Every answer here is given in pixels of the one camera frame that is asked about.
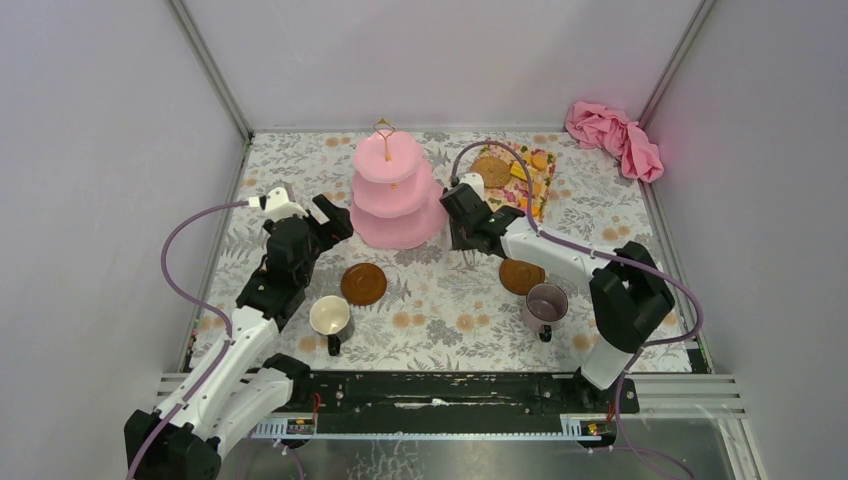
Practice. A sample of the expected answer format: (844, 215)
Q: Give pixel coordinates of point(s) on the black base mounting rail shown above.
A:
(450, 405)

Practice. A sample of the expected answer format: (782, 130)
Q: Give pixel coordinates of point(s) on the round orange cookie toy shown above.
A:
(539, 161)

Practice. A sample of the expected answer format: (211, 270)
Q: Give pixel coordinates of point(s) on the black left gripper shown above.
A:
(318, 226)

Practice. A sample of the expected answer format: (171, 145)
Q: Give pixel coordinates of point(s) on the mauve mug black handle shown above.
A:
(544, 309)

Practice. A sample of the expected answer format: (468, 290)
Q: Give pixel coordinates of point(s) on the brown saucer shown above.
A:
(520, 277)
(363, 284)

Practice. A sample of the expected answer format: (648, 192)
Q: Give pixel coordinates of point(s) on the brown saucer right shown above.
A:
(520, 277)

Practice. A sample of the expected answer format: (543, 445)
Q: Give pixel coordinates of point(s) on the round woven brown coaster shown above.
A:
(495, 172)

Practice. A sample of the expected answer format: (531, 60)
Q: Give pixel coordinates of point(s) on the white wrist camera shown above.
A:
(475, 181)
(277, 205)

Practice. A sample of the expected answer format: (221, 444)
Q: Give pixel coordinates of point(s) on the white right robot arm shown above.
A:
(630, 298)

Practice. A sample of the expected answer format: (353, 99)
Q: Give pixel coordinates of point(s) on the cream mug black handle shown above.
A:
(331, 318)

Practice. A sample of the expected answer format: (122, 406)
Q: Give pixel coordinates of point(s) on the floral rectangular serving tray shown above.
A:
(515, 193)

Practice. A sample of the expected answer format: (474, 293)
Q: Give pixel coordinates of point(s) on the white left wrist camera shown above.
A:
(277, 205)

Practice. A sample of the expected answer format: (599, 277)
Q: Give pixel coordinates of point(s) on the yellow cake piece toy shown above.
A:
(517, 171)

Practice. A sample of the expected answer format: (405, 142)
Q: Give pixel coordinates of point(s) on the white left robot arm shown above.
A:
(189, 434)

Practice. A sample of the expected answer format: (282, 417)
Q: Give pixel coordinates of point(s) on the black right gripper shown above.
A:
(458, 242)

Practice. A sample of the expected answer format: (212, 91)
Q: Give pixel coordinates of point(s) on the pink three-tier cake stand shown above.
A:
(395, 195)

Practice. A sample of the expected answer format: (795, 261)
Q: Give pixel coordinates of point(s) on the crumpled pink cloth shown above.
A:
(597, 126)

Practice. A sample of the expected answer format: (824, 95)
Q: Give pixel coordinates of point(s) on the brown saucer left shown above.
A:
(363, 284)

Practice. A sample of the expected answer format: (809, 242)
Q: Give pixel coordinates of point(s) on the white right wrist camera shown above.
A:
(475, 181)

